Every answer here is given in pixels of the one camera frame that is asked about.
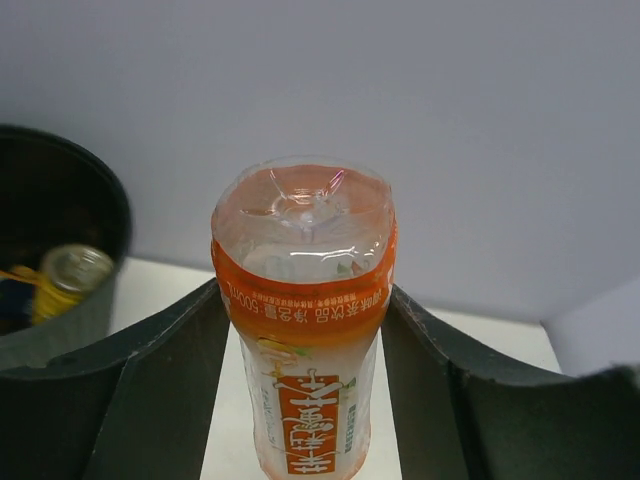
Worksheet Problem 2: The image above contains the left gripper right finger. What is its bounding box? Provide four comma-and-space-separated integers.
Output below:
382, 289, 639, 479

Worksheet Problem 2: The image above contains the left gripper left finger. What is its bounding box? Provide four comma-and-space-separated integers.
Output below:
1, 281, 229, 479

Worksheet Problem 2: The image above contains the yellow bottle with blue cap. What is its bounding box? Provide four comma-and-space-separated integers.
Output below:
1, 244, 114, 335

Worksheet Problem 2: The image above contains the orange label clear bottle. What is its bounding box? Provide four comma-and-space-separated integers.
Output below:
211, 155, 397, 479

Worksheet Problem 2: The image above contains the black plastic trash bin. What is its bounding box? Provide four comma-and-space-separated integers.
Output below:
1, 125, 132, 370

